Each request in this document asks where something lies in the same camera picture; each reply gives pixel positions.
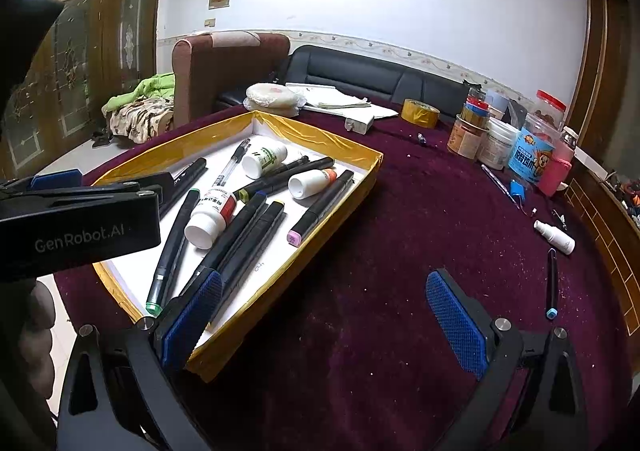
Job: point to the green cloth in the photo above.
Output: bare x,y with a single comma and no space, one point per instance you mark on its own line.
155,83

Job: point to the person's left hand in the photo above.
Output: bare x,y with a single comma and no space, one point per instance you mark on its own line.
35,326

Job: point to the black marker pink cap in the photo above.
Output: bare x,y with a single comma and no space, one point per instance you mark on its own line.
325,206

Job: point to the clear plastic container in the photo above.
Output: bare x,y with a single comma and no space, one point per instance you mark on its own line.
500,101

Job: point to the wall socket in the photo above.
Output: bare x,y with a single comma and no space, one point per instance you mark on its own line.
210,22

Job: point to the orange label clear jar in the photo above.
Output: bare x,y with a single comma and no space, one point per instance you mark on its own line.
465,138

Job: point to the wooden glass-panel cabinet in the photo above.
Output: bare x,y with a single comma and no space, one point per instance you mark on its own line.
100,56

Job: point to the brown armchair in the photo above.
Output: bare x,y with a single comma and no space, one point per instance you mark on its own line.
210,71

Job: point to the white spray bottle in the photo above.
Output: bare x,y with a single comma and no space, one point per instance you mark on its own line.
557,240

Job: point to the white plastic jar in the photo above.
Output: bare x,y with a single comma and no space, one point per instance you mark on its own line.
500,146

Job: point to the black pen yellow-green end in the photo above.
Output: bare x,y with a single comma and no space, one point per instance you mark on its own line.
292,165

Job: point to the wooden brick-pattern counter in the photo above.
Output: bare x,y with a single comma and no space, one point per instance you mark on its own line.
610,241

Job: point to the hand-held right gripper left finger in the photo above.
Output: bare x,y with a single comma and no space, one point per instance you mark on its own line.
195,321

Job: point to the nail clipper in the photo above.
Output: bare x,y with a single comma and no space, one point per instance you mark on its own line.
559,220

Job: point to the clear gel pen black cap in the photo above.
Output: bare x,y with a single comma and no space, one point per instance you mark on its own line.
232,163

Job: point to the cartoon label plastic jar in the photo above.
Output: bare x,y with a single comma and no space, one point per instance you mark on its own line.
532,156

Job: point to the white pen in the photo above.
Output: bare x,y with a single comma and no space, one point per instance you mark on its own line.
495,178

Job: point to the printed paper sheets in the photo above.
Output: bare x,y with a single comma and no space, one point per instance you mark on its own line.
320,93

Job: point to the black leather sofa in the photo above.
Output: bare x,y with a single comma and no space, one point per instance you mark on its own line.
350,76

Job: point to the white booklet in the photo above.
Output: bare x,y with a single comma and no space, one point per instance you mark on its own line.
380,111

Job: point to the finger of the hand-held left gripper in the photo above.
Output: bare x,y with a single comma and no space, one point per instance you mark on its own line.
155,188
55,179

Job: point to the patterned blanket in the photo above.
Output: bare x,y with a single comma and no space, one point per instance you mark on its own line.
145,118

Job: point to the black pen light-blue cap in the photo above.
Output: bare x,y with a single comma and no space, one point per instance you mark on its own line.
551,281

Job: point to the gold can red lid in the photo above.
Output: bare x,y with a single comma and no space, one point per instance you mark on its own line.
477,101

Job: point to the small white bottle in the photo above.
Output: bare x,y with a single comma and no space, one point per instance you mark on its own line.
307,185

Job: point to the pink knit-sleeved bottle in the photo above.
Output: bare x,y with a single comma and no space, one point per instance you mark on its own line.
555,171

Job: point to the folded greenish paper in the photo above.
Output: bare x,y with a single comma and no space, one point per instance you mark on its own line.
340,105

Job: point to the blue battery pack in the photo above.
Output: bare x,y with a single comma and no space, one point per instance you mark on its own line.
517,188

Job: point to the small blue marker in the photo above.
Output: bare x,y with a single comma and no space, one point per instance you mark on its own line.
422,138

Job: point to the dark floor item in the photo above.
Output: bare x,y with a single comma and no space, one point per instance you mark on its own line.
102,136

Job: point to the red lid clear jar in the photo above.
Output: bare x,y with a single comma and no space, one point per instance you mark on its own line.
547,103

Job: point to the white charger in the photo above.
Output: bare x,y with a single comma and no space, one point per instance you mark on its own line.
360,123

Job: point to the gold tape roll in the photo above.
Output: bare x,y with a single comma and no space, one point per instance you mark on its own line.
420,113

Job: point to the wooden door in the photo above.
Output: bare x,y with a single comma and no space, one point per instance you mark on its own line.
600,56

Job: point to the white bottle green label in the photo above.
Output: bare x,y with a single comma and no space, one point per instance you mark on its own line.
262,160

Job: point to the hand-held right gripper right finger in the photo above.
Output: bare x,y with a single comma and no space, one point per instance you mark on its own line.
457,326

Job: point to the black marker green cap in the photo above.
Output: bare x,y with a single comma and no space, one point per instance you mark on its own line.
172,246

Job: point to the bagged flatbread stack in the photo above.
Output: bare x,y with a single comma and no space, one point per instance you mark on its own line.
270,96

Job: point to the white medicine bottle red label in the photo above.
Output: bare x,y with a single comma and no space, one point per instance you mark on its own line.
207,221

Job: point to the gold-edged white box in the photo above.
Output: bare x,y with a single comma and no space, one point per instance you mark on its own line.
225,141

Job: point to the black marker blue end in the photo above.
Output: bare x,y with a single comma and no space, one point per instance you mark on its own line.
315,167

